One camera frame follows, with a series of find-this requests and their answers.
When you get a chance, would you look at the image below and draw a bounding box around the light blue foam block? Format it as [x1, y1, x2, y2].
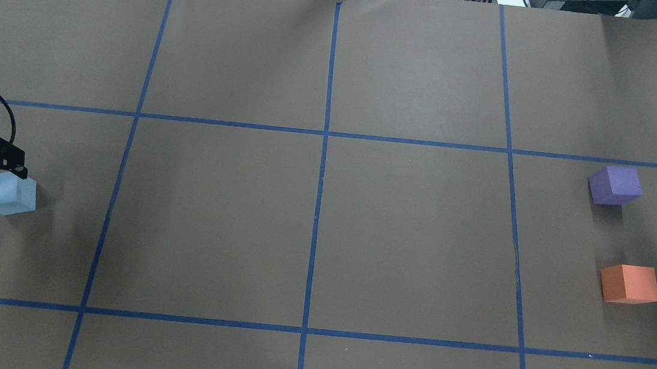
[0, 172, 37, 215]

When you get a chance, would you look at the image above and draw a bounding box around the purple foam block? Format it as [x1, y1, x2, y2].
[588, 165, 644, 206]

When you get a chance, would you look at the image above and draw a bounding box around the orange foam block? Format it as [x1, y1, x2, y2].
[599, 264, 657, 305]

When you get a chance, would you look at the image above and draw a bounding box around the black box with label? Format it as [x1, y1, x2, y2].
[527, 0, 629, 16]

